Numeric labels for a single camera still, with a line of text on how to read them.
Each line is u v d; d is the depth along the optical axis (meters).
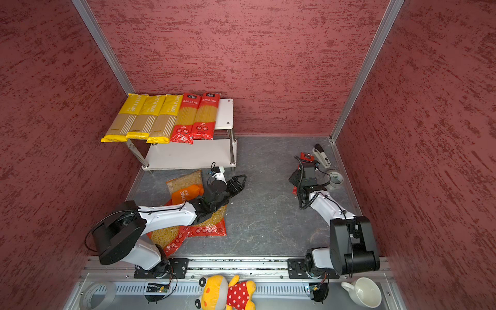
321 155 1.08
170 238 0.78
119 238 0.43
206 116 0.78
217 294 0.63
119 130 0.73
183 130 0.73
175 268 0.74
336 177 1.03
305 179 0.70
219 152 1.09
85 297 0.66
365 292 0.70
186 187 0.92
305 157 1.13
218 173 0.77
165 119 0.77
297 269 0.74
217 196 0.64
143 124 0.75
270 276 0.74
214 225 0.82
